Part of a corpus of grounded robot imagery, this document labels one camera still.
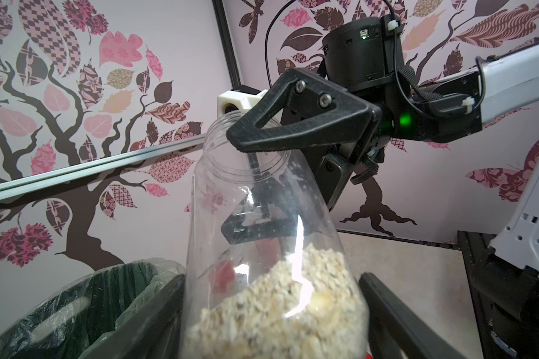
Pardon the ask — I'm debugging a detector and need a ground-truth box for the oatmeal jar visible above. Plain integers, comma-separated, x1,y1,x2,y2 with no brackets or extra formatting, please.
179,110,369,358

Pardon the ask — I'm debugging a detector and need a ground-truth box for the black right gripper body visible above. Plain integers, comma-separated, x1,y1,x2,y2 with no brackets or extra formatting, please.
301,91,393,209

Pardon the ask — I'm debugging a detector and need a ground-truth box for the clear plastic bin liner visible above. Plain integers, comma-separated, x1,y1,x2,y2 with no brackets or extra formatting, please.
0,256,187,359

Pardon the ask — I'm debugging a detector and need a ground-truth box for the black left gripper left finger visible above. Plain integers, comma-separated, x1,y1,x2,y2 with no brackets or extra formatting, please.
82,275,185,358

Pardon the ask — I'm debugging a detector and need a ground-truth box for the black trash bin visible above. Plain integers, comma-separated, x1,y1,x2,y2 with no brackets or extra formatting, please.
0,259,185,359

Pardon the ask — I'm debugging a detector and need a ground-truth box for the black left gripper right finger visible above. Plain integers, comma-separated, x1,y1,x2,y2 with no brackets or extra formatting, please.
359,272,463,358

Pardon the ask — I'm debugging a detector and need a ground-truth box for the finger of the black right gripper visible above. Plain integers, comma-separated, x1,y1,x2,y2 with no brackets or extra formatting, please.
219,152,305,245
226,68,382,153

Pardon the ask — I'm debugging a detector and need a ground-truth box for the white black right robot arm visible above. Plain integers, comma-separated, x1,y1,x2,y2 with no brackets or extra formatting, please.
227,12,539,358

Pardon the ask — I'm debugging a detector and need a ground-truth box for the back aluminium rail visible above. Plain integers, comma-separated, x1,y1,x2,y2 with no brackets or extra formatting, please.
0,134,205,200

